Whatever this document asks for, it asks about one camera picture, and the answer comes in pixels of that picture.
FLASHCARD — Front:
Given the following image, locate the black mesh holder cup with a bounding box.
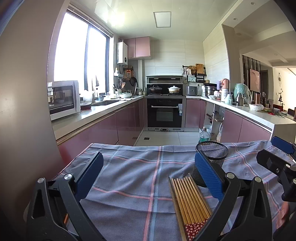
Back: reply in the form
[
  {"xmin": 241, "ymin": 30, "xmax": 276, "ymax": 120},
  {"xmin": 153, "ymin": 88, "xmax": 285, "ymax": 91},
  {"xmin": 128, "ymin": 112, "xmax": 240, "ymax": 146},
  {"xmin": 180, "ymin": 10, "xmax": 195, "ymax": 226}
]
[{"xmin": 191, "ymin": 141, "xmax": 229, "ymax": 187}]

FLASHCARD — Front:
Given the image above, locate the bamboo chopstick bundle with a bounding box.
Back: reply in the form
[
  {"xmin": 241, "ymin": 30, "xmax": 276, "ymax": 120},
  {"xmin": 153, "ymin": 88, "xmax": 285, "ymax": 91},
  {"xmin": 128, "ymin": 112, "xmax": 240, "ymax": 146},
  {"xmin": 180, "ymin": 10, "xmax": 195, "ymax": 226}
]
[
  {"xmin": 174, "ymin": 179, "xmax": 195, "ymax": 224},
  {"xmin": 180, "ymin": 179, "xmax": 203, "ymax": 223},
  {"xmin": 175, "ymin": 179, "xmax": 199, "ymax": 224},
  {"xmin": 177, "ymin": 179, "xmax": 202, "ymax": 223},
  {"xmin": 184, "ymin": 177, "xmax": 207, "ymax": 221}
]

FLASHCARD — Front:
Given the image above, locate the grey plaid tablecloth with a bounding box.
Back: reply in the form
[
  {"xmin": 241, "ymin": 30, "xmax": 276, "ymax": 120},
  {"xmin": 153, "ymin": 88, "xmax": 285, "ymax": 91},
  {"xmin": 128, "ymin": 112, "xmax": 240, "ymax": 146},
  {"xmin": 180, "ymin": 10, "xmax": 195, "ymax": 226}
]
[{"xmin": 55, "ymin": 141, "xmax": 295, "ymax": 240}]

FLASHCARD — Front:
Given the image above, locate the plastic water bottle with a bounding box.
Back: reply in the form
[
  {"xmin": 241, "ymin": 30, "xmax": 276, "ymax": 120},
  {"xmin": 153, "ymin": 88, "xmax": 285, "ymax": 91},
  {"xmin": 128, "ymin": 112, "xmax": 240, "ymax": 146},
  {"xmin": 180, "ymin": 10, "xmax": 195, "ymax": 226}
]
[{"xmin": 199, "ymin": 128, "xmax": 211, "ymax": 143}]

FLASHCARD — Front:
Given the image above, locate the white microwave oven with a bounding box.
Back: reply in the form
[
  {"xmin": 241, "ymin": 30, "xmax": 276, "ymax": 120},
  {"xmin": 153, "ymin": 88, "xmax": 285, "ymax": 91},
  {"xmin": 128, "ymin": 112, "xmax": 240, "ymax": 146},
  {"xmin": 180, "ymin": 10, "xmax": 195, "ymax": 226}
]
[{"xmin": 48, "ymin": 80, "xmax": 81, "ymax": 121}]

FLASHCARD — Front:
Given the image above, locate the built-in black oven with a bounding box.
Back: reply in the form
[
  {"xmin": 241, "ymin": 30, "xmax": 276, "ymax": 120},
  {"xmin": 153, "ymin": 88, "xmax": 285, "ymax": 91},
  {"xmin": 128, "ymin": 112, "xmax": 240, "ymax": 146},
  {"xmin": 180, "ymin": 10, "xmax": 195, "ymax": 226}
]
[{"xmin": 144, "ymin": 75, "xmax": 186, "ymax": 132}]

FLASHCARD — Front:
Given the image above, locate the white ceramic pot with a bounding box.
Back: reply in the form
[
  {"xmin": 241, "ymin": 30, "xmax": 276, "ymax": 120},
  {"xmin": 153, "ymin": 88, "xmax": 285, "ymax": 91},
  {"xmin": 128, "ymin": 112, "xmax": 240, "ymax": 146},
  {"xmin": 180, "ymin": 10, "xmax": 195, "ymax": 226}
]
[{"xmin": 168, "ymin": 86, "xmax": 180, "ymax": 94}]

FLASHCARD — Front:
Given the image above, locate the black cooking pot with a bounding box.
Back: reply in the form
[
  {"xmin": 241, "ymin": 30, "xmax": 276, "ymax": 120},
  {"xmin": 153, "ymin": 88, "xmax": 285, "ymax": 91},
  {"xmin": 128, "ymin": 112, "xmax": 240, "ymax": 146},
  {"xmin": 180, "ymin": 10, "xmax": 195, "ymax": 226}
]
[{"xmin": 147, "ymin": 85, "xmax": 163, "ymax": 95}]

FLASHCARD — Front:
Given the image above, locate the white water heater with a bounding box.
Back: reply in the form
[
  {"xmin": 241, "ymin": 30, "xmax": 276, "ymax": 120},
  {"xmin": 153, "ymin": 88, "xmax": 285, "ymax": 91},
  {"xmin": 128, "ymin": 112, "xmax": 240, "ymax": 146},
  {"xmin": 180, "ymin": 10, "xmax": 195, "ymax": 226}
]
[{"xmin": 116, "ymin": 42, "xmax": 128, "ymax": 65}]

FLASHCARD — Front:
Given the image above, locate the pink upper cabinet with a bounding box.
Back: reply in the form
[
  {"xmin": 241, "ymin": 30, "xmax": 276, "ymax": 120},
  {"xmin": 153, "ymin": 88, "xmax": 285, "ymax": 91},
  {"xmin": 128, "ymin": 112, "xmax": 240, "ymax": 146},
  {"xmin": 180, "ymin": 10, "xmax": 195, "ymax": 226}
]
[{"xmin": 124, "ymin": 37, "xmax": 151, "ymax": 59}]

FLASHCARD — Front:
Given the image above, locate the black wall shelf rack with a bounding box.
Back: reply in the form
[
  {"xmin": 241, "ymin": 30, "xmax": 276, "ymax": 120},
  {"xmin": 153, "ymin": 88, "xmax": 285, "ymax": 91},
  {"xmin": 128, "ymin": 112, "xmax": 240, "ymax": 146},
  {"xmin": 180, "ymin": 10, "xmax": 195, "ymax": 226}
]
[{"xmin": 182, "ymin": 64, "xmax": 207, "ymax": 83}]

